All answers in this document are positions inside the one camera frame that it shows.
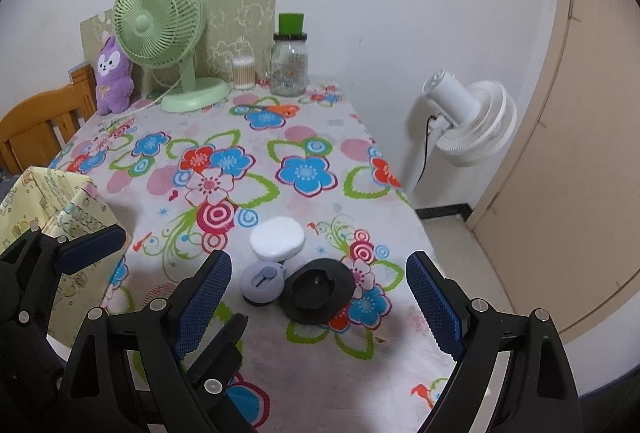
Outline black fan power cable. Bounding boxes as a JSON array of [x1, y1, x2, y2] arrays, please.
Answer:
[[412, 114, 444, 194]]

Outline floral tablecloth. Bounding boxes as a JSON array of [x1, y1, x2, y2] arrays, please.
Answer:
[[52, 86, 452, 432]]

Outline orange scissors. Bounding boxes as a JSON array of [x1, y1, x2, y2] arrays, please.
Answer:
[[248, 105, 299, 118]]

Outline white fan power cable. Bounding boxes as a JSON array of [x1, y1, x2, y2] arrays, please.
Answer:
[[119, 76, 184, 119]]

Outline yellow fabric storage box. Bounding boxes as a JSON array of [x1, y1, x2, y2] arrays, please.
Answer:
[[0, 166, 132, 349]]

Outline wooden bed headboard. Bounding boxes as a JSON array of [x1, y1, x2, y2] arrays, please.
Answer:
[[1, 64, 96, 174]]

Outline cotton swab container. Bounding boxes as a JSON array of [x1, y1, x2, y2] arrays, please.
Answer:
[[232, 55, 256, 90]]

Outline glass jar green lid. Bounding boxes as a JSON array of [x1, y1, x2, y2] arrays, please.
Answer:
[[269, 13, 308, 97]]

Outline white standing fan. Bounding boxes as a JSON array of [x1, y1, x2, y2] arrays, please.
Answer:
[[422, 69, 518, 168]]

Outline purple plush bunny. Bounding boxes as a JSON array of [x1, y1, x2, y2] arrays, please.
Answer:
[[96, 34, 134, 116]]

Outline white oval earbuds case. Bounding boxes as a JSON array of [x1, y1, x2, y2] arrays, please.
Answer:
[[250, 216, 305, 263]]

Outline green desk fan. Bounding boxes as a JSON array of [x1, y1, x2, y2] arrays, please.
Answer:
[[113, 0, 231, 114]]

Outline beige door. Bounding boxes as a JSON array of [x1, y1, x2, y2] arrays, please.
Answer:
[[474, 0, 639, 342]]

